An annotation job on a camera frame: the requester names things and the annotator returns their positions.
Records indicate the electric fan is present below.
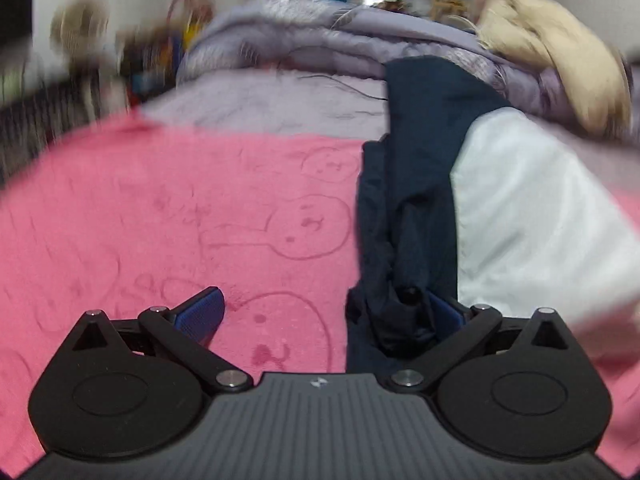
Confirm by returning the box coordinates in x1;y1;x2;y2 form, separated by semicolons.
49;0;113;73

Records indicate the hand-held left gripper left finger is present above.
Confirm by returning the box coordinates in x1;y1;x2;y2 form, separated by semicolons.
72;286;254;394

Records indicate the colourful printed box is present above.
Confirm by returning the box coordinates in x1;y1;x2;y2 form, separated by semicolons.
119;30;187;97

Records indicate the row of windowsill trinkets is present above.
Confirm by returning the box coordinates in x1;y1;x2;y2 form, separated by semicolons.
282;0;476;17

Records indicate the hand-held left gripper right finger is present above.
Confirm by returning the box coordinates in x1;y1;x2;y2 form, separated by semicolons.
389;290;575;394

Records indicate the white and navy jacket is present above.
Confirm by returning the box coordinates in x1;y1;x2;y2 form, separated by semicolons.
345;55;640;376

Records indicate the lavender quilt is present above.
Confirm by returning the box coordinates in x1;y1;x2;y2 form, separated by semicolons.
175;0;640;156

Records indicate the lavender bed sheet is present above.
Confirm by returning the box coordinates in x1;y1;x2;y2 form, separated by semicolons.
140;69;392;142

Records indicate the beige cloth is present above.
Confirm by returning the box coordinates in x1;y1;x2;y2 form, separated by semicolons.
474;0;635;137

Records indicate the hoop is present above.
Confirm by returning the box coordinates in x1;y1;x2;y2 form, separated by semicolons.
167;0;216;31

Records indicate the dark radiator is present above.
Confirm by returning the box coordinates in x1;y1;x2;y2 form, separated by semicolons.
0;80;103;181

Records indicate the pink printed blanket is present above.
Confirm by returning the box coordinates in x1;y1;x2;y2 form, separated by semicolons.
0;110;640;479

